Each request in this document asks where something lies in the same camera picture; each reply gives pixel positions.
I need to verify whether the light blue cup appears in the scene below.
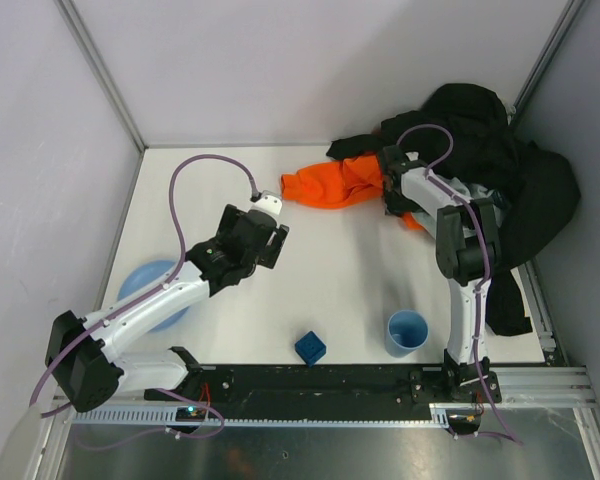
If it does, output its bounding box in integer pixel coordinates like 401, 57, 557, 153
385, 310, 429, 358

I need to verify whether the light blue plate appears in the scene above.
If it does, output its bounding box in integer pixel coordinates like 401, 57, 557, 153
117, 260, 189, 333

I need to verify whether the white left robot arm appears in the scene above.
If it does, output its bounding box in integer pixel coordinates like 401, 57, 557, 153
45, 192, 289, 412

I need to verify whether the grey cloth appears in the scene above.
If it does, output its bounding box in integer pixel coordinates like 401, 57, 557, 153
411, 177, 507, 237

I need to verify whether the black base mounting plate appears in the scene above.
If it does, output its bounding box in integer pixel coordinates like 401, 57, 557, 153
144, 363, 501, 421

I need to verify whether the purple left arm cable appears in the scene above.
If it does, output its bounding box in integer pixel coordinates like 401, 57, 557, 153
29, 154, 261, 444

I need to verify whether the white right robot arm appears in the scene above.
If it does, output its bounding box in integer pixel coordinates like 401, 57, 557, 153
377, 146, 501, 403

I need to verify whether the dark blue cube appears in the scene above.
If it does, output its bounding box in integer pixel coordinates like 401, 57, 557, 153
294, 331, 327, 367

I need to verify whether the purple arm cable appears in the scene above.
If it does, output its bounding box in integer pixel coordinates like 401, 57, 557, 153
397, 123, 524, 446
29, 154, 261, 444

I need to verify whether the black cloth pile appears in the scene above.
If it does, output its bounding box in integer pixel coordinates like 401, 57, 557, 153
327, 83, 581, 337

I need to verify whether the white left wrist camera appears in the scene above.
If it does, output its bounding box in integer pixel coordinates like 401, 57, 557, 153
250, 190, 283, 218

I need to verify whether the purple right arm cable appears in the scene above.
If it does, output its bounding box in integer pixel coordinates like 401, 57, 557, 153
397, 123, 524, 446

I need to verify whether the white slotted cable duct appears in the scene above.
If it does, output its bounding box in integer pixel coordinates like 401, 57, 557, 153
72, 403, 481, 429

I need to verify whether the orange cloth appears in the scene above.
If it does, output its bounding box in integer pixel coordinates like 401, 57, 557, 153
280, 153, 426, 232

